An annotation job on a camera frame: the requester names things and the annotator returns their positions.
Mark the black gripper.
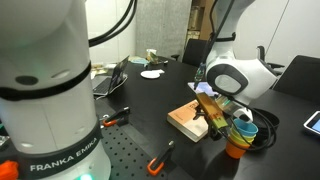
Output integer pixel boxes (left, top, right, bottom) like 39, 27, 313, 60
193, 105, 231, 142

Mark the open black laptop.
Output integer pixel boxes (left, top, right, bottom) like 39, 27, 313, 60
91, 54, 130, 98

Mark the yellow plastic cup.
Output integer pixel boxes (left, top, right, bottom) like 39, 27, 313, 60
228, 131, 256, 148

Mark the green plastic cup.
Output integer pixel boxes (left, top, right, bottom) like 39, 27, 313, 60
230, 128, 258, 143

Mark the blue plastic cup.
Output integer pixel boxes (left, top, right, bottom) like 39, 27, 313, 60
232, 118, 259, 138

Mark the orange plastic cup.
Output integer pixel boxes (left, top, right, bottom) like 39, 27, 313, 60
225, 136, 252, 160

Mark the black bowl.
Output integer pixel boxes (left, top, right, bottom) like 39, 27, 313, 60
248, 107, 281, 141

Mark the black orange bar clamp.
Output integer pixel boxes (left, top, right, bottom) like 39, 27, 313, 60
99, 106, 131, 128
146, 139, 176, 177

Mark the black mesh office chair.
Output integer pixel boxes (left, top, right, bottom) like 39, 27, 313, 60
170, 38, 211, 69

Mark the white paper plate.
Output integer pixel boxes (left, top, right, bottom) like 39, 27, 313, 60
140, 68, 166, 80

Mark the black armrest office chair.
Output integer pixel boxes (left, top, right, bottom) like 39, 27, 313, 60
255, 45, 286, 81

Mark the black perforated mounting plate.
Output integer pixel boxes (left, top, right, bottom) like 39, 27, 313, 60
99, 114, 183, 180

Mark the teal cloth item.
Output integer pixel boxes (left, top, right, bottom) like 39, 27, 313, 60
128, 55, 150, 67

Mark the black wide-back chair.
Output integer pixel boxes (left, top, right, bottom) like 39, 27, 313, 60
272, 54, 320, 104

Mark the tall brown cardboard box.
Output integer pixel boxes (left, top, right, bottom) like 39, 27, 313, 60
199, 0, 218, 42

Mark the wooden shelf unit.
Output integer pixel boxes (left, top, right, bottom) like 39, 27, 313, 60
184, 0, 207, 48

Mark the white framed tablet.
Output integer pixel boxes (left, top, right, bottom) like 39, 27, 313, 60
303, 110, 320, 136

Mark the paper stack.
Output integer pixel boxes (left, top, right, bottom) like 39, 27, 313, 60
91, 61, 118, 79

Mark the orange plastic part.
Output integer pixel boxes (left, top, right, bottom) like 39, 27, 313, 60
0, 159, 20, 180

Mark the grey felt wall panel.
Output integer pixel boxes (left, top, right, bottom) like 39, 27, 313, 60
135, 0, 193, 60

